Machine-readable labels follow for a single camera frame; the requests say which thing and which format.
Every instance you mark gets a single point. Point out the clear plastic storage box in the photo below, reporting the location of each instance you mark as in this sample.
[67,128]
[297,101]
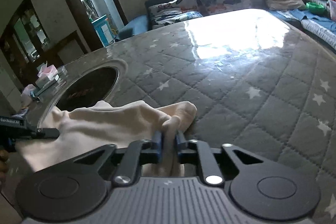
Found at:
[332,7]

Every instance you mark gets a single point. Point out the grey quilted star table cover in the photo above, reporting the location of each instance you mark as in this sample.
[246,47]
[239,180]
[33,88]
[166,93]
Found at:
[257,82]

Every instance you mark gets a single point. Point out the person's left hand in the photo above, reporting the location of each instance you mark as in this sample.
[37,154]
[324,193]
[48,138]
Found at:
[4,156]

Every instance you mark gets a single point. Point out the flat butterfly pillow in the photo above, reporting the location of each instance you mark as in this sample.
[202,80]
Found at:
[176,11]

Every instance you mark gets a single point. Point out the white pink plastic bag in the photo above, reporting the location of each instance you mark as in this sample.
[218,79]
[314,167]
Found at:
[26,98]

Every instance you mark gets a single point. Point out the grey knitted sofa throw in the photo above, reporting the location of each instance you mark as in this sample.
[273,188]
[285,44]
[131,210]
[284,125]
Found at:
[324,34]

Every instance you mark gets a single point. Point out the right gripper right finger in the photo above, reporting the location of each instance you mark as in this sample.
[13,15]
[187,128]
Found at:
[199,154]

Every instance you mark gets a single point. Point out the black round induction cooktop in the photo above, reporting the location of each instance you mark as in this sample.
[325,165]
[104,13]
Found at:
[89,89]

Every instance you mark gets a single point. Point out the blue white small cabinet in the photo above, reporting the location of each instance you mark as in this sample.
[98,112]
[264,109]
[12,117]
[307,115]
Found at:
[103,30]

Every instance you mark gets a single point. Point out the pink white tissue pack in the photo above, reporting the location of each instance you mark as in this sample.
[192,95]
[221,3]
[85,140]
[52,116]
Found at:
[46,74]

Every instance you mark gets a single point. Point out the green plastic bowl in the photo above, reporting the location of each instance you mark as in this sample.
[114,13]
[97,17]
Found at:
[316,9]

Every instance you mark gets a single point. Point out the blue sectional sofa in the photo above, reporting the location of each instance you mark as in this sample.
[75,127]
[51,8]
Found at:
[314,17]

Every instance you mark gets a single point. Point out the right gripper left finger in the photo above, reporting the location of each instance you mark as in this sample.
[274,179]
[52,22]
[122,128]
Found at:
[129,160]

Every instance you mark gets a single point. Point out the dark wooden display cabinet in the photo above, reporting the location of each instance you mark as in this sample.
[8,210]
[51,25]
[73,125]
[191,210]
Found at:
[27,47]

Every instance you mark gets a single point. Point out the cream beige garment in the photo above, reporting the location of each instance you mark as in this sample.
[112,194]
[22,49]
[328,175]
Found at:
[88,128]

